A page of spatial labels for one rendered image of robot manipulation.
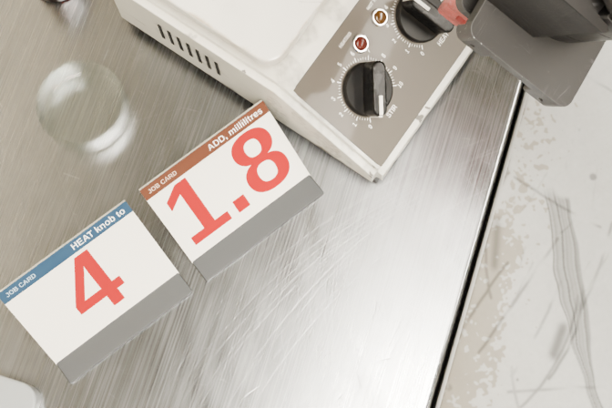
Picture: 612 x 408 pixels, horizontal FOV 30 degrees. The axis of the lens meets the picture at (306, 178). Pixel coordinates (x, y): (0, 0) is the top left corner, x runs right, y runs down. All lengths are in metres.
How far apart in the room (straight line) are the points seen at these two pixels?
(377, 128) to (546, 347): 0.16
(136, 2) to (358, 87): 0.14
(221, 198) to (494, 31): 0.23
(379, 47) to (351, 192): 0.09
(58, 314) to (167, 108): 0.15
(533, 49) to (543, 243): 0.20
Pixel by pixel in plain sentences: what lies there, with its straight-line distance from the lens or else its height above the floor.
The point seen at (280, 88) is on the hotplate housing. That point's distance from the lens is 0.66.
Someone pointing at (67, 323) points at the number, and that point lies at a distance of 0.69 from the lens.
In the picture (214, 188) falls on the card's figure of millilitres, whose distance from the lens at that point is 0.68.
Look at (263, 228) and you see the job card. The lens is 0.70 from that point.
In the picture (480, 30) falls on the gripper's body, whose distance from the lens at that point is 0.52.
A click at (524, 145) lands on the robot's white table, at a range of 0.72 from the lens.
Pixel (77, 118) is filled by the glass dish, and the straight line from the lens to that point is 0.73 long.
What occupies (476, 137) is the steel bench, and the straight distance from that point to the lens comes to 0.72.
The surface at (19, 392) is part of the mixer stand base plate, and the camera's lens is 0.70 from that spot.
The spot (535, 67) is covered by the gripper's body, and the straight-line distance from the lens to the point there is 0.53.
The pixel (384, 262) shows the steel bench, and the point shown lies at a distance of 0.70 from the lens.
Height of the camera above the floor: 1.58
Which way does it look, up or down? 75 degrees down
